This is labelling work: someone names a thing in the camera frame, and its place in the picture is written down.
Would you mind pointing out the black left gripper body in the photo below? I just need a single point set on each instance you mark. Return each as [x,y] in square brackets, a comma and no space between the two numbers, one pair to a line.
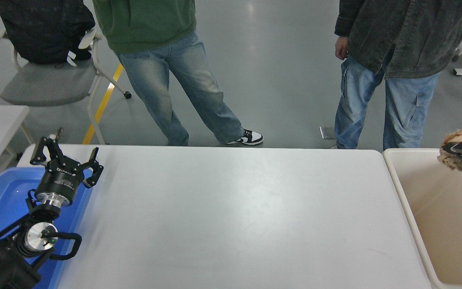
[59,181]

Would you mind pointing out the tan paper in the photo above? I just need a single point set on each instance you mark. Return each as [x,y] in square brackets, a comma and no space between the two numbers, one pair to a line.
[453,138]

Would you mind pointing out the person's hand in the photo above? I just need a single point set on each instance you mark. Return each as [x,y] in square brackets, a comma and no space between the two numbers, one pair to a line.
[341,48]

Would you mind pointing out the large pale bin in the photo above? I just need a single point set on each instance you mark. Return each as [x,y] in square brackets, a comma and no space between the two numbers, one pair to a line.
[447,216]

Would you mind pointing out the blue plastic tray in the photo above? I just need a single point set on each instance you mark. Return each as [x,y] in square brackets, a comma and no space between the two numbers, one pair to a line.
[2,200]

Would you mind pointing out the grey white chair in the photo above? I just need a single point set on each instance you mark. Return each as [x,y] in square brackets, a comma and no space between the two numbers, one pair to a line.
[46,84]

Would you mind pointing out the black backpack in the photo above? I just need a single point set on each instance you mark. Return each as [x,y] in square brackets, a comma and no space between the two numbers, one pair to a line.
[42,32]

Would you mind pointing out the person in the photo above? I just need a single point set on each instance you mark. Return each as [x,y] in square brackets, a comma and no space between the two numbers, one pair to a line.
[150,20]
[407,32]

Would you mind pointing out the silver floor outlet plate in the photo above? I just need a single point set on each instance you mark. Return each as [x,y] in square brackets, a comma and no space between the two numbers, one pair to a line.
[326,132]

